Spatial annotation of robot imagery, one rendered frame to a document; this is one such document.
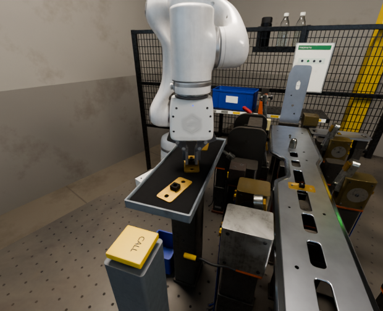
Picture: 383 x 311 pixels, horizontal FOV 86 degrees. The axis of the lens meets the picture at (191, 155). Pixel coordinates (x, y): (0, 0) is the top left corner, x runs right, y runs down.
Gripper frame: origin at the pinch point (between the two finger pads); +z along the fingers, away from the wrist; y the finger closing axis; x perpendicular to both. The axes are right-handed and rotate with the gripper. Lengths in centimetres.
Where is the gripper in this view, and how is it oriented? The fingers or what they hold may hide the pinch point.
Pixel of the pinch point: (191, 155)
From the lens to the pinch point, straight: 53.1
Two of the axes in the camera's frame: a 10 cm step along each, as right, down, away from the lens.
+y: 10.0, -0.1, 0.2
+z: 0.0, 8.8, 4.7
